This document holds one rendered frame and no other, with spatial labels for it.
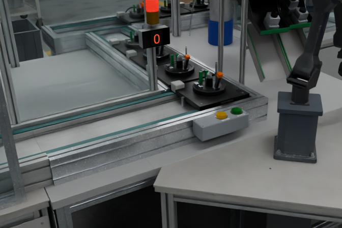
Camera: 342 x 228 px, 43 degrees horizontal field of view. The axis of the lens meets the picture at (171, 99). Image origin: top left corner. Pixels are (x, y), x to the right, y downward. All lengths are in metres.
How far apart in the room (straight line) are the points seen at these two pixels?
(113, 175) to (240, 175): 0.43
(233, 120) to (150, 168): 0.36
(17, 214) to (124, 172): 0.36
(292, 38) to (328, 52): 0.95
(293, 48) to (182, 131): 0.70
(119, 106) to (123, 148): 0.29
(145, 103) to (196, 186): 0.52
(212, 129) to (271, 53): 0.53
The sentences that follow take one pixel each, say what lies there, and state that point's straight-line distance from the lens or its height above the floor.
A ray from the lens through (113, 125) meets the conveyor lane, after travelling 1.69.
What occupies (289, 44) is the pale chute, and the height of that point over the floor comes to 1.09.
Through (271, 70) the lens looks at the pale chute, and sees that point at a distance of 1.91.
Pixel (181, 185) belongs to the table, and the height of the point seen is 0.86.
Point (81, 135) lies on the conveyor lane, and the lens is 1.65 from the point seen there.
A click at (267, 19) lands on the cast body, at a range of 1.84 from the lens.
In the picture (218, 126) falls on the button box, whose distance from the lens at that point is 1.59.
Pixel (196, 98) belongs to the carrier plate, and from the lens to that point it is 1.74.
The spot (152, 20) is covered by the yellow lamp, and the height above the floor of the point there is 1.28.
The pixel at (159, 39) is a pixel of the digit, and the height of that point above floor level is 1.20.
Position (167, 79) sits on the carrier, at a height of 0.97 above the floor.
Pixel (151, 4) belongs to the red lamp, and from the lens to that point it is 1.70.
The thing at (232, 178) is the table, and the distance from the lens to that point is 1.47.
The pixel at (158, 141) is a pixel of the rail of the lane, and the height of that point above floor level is 0.91.
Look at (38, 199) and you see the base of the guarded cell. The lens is 1.46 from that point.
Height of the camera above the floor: 1.71
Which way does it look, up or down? 25 degrees down
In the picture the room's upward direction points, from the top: 2 degrees counter-clockwise
